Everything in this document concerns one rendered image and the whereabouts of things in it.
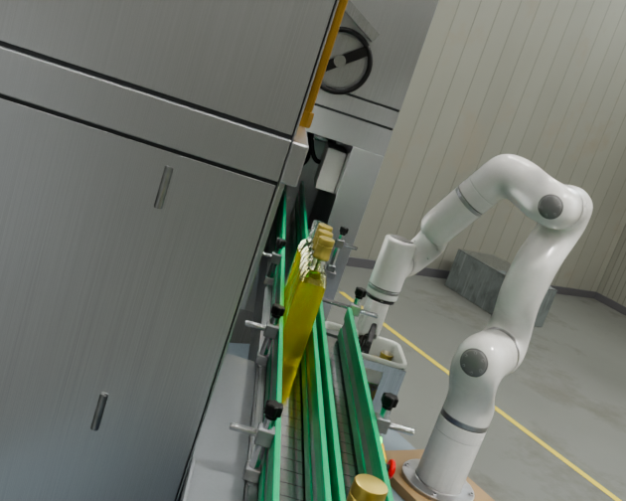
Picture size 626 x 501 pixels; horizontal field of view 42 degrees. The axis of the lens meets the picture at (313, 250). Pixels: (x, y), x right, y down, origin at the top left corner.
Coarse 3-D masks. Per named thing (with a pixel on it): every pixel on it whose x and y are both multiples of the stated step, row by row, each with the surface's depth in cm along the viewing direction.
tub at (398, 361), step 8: (328, 328) 221; (336, 328) 221; (376, 344) 222; (384, 344) 222; (392, 344) 222; (376, 352) 223; (392, 352) 222; (400, 352) 216; (376, 360) 206; (384, 360) 206; (392, 360) 219; (400, 360) 212; (400, 368) 209
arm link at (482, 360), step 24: (480, 336) 188; (504, 336) 193; (456, 360) 188; (480, 360) 184; (504, 360) 186; (456, 384) 192; (480, 384) 186; (456, 408) 195; (480, 408) 192; (480, 432) 195
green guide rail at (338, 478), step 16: (320, 304) 191; (320, 320) 181; (320, 336) 174; (320, 352) 167; (320, 368) 161; (336, 432) 130; (336, 448) 125; (336, 464) 121; (336, 480) 117; (336, 496) 114
